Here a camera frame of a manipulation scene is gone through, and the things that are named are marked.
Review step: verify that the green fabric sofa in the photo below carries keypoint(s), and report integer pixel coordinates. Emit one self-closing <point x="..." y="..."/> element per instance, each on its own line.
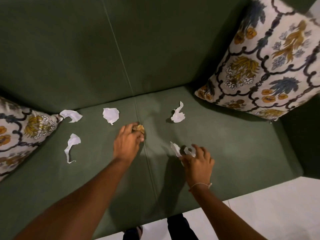
<point x="75" y="52"/>

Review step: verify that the white crumpled paper scrap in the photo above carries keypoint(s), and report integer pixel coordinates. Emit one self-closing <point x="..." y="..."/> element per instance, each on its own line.
<point x="178" y="116"/>

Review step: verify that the person's dark trouser leg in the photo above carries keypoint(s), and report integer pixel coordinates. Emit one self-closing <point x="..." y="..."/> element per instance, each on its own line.
<point x="181" y="228"/>

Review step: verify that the person's right forearm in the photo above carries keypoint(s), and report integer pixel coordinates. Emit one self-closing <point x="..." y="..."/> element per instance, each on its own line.
<point x="220" y="212"/>

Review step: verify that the person's left hand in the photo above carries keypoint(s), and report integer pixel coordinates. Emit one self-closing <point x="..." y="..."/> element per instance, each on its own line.
<point x="126" y="144"/>

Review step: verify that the white torn paper piece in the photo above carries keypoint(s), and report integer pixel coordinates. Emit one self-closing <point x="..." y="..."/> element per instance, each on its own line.
<point x="176" y="148"/>

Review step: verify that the person's left thumb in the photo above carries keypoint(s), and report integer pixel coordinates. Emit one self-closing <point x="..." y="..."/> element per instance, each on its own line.
<point x="141" y="139"/>

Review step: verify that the person's left forearm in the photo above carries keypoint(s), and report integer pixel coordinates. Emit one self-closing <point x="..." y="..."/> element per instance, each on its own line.
<point x="75" y="204"/>

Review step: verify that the person's right hand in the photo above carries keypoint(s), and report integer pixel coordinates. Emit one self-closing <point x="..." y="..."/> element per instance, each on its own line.
<point x="200" y="167"/>

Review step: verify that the small floral patterned cushion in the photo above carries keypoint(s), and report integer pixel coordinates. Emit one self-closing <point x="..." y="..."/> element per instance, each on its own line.
<point x="22" y="132"/>

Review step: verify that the person's right thumb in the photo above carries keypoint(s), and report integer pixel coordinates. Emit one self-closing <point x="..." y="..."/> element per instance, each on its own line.
<point x="184" y="159"/>

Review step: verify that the brown paper ball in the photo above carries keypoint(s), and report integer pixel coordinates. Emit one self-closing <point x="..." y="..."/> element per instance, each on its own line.
<point x="140" y="128"/>

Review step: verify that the long white torn paper scrap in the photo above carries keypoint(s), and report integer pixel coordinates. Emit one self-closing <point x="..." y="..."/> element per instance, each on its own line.
<point x="73" y="142"/>

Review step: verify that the large floral patterned cushion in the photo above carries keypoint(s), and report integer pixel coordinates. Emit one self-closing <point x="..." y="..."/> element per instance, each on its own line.
<point x="270" y="59"/>

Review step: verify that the person's shoe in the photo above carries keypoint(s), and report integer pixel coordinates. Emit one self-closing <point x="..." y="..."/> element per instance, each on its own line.
<point x="133" y="232"/>

